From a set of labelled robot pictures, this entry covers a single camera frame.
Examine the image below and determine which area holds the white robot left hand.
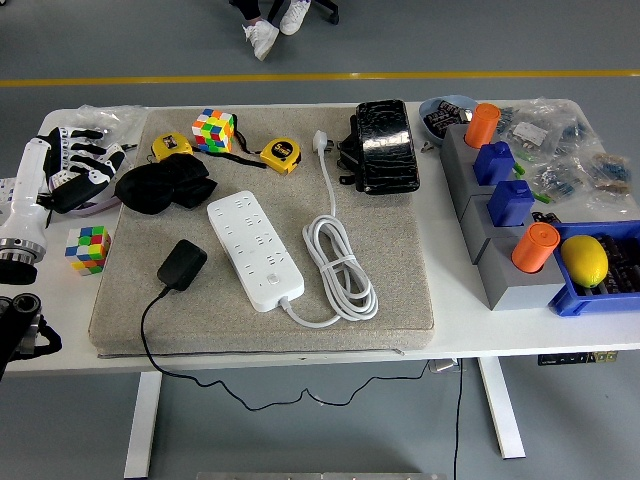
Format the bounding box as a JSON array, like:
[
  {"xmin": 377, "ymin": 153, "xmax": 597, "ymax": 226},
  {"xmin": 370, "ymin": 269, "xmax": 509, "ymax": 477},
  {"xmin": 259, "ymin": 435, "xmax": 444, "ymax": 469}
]
[{"xmin": 0, "ymin": 126, "xmax": 127, "ymax": 242}]

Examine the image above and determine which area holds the black plug adapter with cord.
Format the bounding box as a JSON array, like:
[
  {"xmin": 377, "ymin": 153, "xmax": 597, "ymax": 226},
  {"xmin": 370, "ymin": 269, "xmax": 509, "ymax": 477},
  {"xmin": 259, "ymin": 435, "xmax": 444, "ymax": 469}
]
[{"xmin": 141, "ymin": 238, "xmax": 432, "ymax": 412}]

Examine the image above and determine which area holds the white power strip with cord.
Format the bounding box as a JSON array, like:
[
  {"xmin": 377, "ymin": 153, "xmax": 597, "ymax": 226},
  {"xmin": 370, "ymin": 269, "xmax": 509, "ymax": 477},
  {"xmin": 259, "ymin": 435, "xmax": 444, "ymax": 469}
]
[{"xmin": 207, "ymin": 129, "xmax": 380, "ymax": 327}]

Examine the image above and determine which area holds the white-edged rubik's cube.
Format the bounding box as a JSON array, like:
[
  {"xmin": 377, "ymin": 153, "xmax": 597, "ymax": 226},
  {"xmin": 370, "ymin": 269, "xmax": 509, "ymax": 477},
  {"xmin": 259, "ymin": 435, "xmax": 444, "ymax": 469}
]
[{"xmin": 64, "ymin": 225, "xmax": 112, "ymax": 276}]

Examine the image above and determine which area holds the clear bag of metal screws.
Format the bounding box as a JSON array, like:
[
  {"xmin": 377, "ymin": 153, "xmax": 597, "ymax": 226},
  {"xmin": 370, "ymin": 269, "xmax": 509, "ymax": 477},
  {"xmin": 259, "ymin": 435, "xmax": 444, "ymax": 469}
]
[{"xmin": 42, "ymin": 103, "xmax": 146, "ymax": 146}]

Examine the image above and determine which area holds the black cloth pouch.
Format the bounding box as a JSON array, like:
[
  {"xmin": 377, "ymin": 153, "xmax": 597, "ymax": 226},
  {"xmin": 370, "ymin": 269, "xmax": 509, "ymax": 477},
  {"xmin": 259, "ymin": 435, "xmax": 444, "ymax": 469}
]
[{"xmin": 114, "ymin": 153, "xmax": 219, "ymax": 215}]

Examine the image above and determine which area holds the bright rubik's cube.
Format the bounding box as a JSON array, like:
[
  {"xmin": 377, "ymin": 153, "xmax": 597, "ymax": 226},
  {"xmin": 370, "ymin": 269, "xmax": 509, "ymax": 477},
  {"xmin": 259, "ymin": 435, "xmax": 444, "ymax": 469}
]
[{"xmin": 192, "ymin": 108, "xmax": 236, "ymax": 154}]

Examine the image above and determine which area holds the white table leg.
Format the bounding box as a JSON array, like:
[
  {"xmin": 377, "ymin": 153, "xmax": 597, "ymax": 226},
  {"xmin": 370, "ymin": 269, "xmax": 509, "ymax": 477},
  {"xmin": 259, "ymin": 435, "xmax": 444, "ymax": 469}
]
[
  {"xmin": 477, "ymin": 357, "xmax": 527, "ymax": 460},
  {"xmin": 123, "ymin": 371, "xmax": 164, "ymax": 479}
]

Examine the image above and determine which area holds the white sneaker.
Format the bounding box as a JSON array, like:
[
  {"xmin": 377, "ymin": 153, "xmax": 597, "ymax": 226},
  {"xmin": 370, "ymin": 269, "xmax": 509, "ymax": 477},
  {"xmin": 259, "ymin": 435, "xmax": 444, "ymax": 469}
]
[
  {"xmin": 278, "ymin": 0, "xmax": 311, "ymax": 36},
  {"xmin": 242, "ymin": 20, "xmax": 280, "ymax": 61}
]

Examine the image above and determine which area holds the black cracked glossy case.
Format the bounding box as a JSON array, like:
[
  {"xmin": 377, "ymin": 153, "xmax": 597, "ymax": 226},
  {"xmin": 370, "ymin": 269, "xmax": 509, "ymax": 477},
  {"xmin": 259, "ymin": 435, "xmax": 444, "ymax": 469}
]
[{"xmin": 354, "ymin": 98, "xmax": 421, "ymax": 196}]

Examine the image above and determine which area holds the grey-brown fabric mat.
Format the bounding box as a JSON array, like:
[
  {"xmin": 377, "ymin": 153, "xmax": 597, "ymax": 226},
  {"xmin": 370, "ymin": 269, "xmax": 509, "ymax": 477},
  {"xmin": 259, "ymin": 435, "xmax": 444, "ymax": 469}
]
[{"xmin": 88, "ymin": 105, "xmax": 436, "ymax": 357}]

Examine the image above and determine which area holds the blue bowl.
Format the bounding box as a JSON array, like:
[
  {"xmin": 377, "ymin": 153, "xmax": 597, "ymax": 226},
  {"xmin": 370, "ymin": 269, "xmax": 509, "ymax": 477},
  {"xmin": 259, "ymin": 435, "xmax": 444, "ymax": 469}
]
[{"xmin": 418, "ymin": 95, "xmax": 479, "ymax": 147}]

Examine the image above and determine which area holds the grey socket block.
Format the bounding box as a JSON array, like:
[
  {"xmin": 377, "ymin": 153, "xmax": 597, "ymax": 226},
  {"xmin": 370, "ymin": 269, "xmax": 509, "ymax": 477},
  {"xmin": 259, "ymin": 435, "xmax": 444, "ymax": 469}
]
[
  {"xmin": 439, "ymin": 123, "xmax": 501, "ymax": 201},
  {"xmin": 457, "ymin": 172, "xmax": 521, "ymax": 236},
  {"xmin": 468, "ymin": 207, "xmax": 539, "ymax": 266},
  {"xmin": 478, "ymin": 233, "xmax": 570, "ymax": 312}
]

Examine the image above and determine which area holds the orange cylinder peg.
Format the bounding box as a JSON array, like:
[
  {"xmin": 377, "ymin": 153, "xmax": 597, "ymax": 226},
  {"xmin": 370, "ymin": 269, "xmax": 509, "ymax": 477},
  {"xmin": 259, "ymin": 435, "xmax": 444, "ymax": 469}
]
[
  {"xmin": 510, "ymin": 222, "xmax": 561, "ymax": 275},
  {"xmin": 464, "ymin": 103, "xmax": 502, "ymax": 149}
]

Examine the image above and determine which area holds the blue bottle-shaped peg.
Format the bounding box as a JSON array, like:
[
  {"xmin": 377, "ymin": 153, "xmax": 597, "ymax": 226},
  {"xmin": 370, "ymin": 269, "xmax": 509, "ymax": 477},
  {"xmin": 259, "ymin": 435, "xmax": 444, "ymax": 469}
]
[
  {"xmin": 487, "ymin": 179, "xmax": 535, "ymax": 229},
  {"xmin": 473, "ymin": 141, "xmax": 516, "ymax": 187}
]

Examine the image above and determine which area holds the clear bag with white part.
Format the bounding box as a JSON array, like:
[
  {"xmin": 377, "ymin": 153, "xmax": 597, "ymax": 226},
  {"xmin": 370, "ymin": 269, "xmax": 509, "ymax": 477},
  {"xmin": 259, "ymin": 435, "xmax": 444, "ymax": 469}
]
[{"xmin": 499, "ymin": 98, "xmax": 596, "ymax": 156}]

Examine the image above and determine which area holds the clear bag of blue resistors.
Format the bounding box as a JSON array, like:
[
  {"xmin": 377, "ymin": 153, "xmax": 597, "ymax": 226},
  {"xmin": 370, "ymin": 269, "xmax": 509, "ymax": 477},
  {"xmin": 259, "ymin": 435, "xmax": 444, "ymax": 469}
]
[{"xmin": 529, "ymin": 149, "xmax": 596, "ymax": 201}]

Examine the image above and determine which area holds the yellow lemon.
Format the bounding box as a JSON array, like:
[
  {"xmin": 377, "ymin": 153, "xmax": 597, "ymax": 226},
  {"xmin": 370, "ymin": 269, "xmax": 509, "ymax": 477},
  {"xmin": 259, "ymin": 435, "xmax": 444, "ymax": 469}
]
[{"xmin": 559, "ymin": 234, "xmax": 610, "ymax": 289}]

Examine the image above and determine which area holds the black table control panel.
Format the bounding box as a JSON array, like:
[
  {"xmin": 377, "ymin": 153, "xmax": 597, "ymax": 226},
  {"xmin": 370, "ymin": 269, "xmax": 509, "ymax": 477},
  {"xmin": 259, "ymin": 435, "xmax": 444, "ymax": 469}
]
[{"xmin": 537, "ymin": 351, "xmax": 620, "ymax": 366}]

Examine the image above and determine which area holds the blue plastic bin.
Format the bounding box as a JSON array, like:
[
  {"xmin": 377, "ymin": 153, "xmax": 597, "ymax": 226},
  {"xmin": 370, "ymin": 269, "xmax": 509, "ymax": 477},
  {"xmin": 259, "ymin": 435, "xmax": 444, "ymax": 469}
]
[{"xmin": 547, "ymin": 219, "xmax": 640, "ymax": 319}]

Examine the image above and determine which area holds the clear bag of brown parts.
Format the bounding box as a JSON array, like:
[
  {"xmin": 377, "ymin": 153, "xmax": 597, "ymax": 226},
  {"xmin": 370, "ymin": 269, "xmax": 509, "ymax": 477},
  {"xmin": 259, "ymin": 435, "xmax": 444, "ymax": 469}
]
[{"xmin": 584, "ymin": 144, "xmax": 640, "ymax": 211}]

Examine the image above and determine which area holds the purple ribbon cable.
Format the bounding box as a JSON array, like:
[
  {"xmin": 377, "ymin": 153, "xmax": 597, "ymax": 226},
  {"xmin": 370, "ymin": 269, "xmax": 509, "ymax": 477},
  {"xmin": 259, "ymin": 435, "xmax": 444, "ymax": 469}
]
[{"xmin": 74, "ymin": 197, "xmax": 122, "ymax": 217}]

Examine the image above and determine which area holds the yellow tape measure with strap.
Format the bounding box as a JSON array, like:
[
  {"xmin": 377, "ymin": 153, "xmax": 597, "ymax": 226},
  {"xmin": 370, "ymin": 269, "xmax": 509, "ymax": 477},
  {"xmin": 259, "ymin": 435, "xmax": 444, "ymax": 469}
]
[{"xmin": 232, "ymin": 115, "xmax": 304, "ymax": 176}]

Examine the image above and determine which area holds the black hanging power cable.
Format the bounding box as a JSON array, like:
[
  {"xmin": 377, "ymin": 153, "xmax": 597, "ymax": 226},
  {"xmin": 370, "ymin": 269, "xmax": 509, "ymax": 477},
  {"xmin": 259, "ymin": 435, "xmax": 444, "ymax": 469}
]
[{"xmin": 452, "ymin": 360, "xmax": 465, "ymax": 480}]

